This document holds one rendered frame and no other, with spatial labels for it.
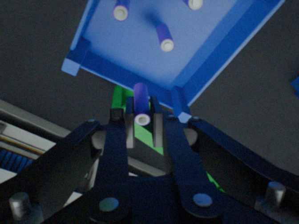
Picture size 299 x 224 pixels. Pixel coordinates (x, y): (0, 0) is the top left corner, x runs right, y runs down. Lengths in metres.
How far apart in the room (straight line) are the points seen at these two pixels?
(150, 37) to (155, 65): 0.05
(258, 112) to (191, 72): 0.79
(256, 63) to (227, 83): 0.14
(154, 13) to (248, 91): 0.75
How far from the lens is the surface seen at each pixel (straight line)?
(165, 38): 0.26
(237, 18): 0.35
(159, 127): 0.16
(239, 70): 0.91
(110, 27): 0.32
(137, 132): 0.74
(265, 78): 1.00
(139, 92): 0.25
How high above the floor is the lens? 0.71
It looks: 49 degrees down
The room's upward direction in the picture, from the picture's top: 175 degrees clockwise
